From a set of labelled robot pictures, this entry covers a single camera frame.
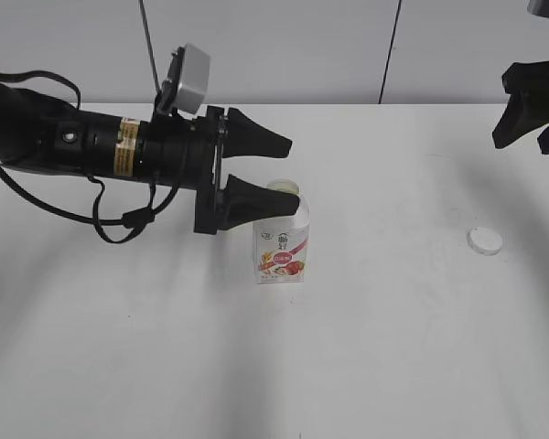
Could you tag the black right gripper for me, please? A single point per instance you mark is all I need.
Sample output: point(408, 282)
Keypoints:
point(527, 85)

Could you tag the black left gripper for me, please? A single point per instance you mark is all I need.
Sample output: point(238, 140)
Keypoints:
point(183, 154)

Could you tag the white yili changqing yogurt bottle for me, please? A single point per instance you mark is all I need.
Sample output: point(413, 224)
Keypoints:
point(280, 244)

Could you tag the white round bottle cap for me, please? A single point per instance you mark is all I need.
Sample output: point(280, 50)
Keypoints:
point(484, 241)

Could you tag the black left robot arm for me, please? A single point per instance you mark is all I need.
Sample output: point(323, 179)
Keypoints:
point(44, 135)

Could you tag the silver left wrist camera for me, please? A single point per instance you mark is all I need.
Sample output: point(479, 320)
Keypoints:
point(186, 83)

